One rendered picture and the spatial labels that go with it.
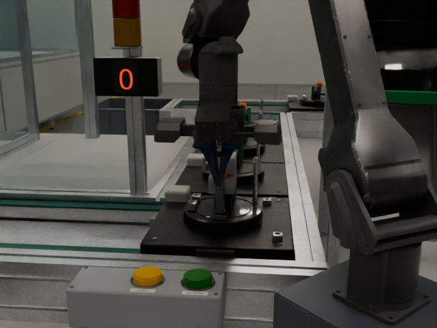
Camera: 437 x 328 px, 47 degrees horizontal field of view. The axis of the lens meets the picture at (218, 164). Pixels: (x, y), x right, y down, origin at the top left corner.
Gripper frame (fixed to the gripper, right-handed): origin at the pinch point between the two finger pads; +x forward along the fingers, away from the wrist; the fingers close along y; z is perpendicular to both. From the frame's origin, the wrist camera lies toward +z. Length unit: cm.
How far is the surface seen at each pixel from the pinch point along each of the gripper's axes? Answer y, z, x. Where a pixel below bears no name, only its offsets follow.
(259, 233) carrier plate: 6.4, -2.5, 12.4
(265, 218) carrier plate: 7.4, -9.2, 12.3
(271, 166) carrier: 8.4, -43.4, 12.2
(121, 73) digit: -19.9, -17.8, -11.9
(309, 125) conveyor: 24, -126, 18
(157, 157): -30, -89, 23
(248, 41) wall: -42, -1058, 15
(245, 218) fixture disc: 4.1, -4.1, 10.4
